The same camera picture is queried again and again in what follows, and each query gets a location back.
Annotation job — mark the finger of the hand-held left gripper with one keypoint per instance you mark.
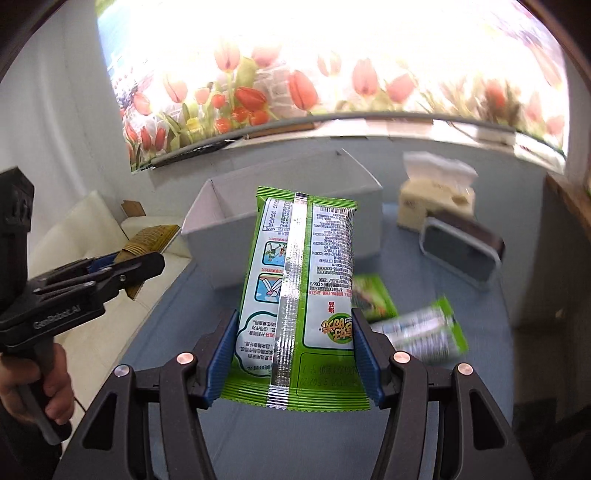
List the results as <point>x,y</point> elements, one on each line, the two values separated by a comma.
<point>104,263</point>
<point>138,270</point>

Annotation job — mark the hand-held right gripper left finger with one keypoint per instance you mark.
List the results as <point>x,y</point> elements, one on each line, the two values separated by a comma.
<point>221,355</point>

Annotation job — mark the white sofa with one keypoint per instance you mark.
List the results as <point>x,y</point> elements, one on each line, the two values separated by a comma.
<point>115,332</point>

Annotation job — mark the tulip wall poster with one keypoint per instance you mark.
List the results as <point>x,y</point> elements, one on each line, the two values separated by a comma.
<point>258,92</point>

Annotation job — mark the brown cardboard piece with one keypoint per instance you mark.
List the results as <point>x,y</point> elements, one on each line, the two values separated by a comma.
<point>133,208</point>

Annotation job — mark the white cardboard box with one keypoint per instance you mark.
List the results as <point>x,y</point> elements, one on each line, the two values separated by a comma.
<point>217,258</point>

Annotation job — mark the blue tablecloth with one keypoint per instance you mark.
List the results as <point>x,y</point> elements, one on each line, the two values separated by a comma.
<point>286,443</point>

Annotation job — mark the person's left hand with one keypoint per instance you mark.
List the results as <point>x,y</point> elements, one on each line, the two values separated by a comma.
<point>62,383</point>

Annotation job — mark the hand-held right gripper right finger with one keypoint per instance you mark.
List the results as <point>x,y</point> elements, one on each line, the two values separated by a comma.
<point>367,360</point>

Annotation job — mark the green snack packet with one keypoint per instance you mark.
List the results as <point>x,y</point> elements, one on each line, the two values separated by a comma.
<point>429,330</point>
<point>323,258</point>
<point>376,297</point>

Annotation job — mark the brown stone counter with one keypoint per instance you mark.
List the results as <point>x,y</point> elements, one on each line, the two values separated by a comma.
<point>568,203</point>

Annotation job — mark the yellow tissue pack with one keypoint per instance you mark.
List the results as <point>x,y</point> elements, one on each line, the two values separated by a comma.
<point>429,198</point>

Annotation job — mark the black speaker with white rim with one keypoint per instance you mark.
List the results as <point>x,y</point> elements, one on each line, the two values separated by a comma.
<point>452,258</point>

